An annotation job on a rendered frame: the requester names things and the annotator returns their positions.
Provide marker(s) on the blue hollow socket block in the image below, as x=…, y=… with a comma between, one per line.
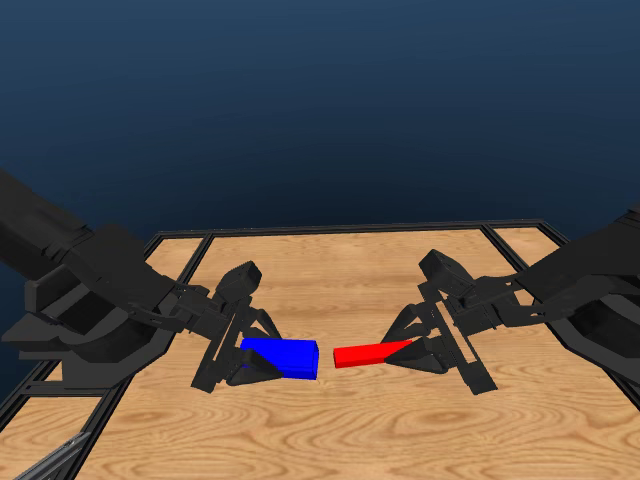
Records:
x=295, y=357

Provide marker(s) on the grey metal strut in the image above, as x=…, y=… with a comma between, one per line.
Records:
x=55, y=457

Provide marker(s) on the thin red peg bar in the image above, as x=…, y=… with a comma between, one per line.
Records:
x=357, y=355

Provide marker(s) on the black table frame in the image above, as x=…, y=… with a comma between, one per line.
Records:
x=350, y=229

